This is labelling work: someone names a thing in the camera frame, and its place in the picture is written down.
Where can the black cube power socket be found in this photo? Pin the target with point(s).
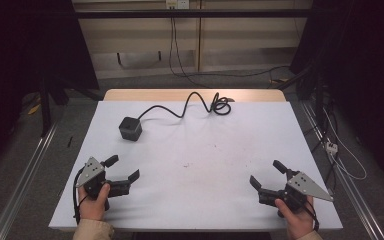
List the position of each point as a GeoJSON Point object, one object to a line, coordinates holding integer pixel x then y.
{"type": "Point", "coordinates": [130, 128]}

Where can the white wall outlet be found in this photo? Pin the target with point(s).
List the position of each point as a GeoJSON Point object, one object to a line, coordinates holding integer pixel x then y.
{"type": "Point", "coordinates": [177, 4]}

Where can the black metal stand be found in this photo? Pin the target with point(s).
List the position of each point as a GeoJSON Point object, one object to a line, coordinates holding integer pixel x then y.
{"type": "Point", "coordinates": [45, 106]}
{"type": "Point", "coordinates": [319, 100]}

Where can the person's left hand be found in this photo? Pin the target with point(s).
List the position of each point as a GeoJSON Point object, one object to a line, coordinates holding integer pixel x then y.
{"type": "Point", "coordinates": [93, 206]}

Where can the dark curtain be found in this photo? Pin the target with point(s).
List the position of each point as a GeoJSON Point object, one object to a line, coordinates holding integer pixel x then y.
{"type": "Point", "coordinates": [20, 66]}
{"type": "Point", "coordinates": [363, 73]}

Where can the person's right hand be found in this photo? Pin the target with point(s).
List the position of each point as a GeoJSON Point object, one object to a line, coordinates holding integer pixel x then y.
{"type": "Point", "coordinates": [296, 221]}

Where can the white table cover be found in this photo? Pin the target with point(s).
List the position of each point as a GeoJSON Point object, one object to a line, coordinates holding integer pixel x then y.
{"type": "Point", "coordinates": [200, 156]}

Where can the white power strip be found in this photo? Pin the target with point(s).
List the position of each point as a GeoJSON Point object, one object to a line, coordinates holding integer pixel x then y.
{"type": "Point", "coordinates": [331, 147]}

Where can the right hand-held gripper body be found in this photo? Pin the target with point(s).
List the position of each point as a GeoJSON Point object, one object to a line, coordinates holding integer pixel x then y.
{"type": "Point", "coordinates": [305, 186]}

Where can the black horizontal frame bar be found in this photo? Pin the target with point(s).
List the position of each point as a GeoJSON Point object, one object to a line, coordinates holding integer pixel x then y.
{"type": "Point", "coordinates": [193, 13]}

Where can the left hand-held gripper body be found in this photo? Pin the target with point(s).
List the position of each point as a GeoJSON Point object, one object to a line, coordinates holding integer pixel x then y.
{"type": "Point", "coordinates": [91, 172]}

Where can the aluminium floor rail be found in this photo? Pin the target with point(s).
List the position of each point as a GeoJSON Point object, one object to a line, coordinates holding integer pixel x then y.
{"type": "Point", "coordinates": [21, 181]}
{"type": "Point", "coordinates": [345, 176]}

